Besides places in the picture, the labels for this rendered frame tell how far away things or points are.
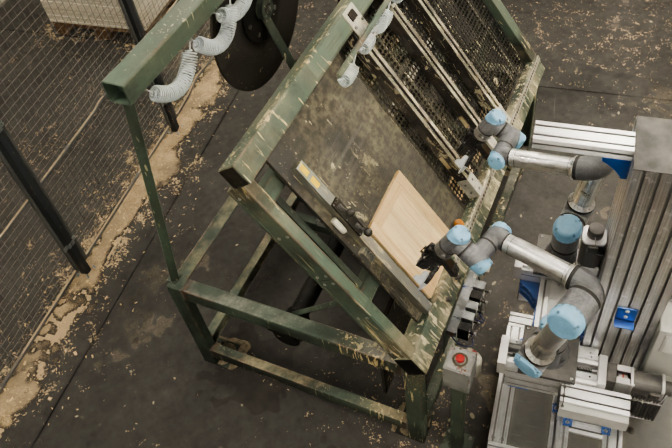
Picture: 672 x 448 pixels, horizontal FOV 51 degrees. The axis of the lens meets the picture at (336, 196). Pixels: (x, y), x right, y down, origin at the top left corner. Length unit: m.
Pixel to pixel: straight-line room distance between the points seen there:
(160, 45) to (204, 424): 2.27
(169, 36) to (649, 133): 1.72
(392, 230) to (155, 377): 1.89
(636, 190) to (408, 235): 1.21
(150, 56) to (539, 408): 2.54
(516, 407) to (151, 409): 2.03
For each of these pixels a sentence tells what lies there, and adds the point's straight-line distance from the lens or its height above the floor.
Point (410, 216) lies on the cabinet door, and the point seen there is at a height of 1.14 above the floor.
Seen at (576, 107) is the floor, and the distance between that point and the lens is 5.61.
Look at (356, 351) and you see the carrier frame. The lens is 3.35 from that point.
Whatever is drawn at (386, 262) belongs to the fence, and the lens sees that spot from 3.12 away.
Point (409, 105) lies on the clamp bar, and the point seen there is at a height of 1.45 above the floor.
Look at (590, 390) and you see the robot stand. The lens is 3.12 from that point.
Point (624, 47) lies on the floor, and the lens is 6.22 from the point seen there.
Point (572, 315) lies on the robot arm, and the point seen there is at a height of 1.67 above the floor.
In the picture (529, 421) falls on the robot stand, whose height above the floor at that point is 0.21.
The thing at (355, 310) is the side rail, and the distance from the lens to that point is 3.01.
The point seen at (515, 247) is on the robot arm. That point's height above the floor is 1.62.
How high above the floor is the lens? 3.71
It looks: 48 degrees down
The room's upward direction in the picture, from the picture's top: 10 degrees counter-clockwise
